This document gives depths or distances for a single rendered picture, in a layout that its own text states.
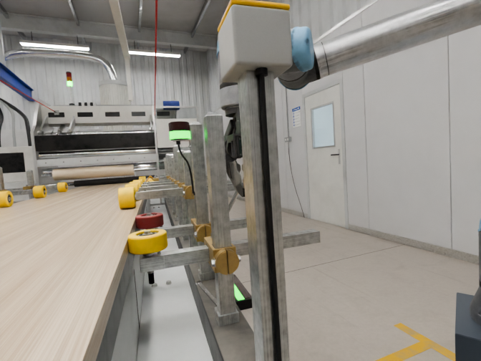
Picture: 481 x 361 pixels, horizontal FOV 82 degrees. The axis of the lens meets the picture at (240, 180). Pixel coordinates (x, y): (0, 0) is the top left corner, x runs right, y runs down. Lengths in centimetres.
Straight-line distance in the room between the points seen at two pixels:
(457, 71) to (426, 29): 251
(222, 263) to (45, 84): 988
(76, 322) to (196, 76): 1026
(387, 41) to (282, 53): 49
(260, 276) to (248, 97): 21
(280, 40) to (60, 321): 37
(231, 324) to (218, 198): 27
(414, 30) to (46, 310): 85
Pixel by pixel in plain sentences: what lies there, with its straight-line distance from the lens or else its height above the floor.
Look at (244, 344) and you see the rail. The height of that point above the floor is 70.
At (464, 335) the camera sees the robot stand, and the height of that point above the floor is 60.
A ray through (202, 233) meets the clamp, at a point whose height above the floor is 85.
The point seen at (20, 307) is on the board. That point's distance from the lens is 42.
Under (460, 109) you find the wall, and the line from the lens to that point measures 327.
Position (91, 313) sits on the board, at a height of 90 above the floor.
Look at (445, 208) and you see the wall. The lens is 338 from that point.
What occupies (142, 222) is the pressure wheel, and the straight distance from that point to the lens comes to 86.
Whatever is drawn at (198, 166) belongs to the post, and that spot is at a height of 104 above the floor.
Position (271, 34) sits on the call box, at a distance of 35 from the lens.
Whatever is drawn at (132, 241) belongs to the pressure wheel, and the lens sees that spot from 62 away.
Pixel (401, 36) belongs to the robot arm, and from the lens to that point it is 82.
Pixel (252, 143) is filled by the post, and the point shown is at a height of 107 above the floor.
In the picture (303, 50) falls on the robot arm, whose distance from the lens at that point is 65.
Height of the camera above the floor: 104
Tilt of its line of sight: 4 degrees down
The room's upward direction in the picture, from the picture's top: 4 degrees counter-clockwise
